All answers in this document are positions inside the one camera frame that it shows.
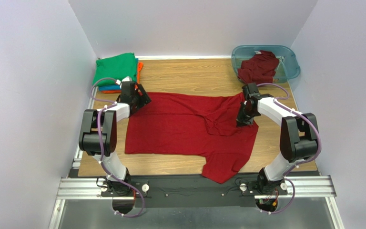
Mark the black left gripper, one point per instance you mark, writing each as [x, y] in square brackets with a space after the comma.
[139, 96]

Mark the dark red t shirt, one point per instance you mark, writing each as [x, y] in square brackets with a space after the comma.
[261, 68]

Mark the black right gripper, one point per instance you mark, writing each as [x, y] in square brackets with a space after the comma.
[246, 112]

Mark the teal plastic bin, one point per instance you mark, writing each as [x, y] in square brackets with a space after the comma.
[287, 69]

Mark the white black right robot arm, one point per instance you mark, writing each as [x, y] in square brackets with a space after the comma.
[299, 137]

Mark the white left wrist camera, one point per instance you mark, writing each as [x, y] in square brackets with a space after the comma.
[126, 79]

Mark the orange folded t shirt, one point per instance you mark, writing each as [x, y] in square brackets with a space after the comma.
[139, 73]

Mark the blue folded t shirt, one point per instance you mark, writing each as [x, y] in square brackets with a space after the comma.
[110, 87]

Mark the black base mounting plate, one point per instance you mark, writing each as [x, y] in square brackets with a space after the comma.
[192, 191]

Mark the green folded t shirt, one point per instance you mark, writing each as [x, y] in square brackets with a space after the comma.
[117, 67]

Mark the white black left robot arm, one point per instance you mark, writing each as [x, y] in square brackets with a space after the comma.
[98, 135]

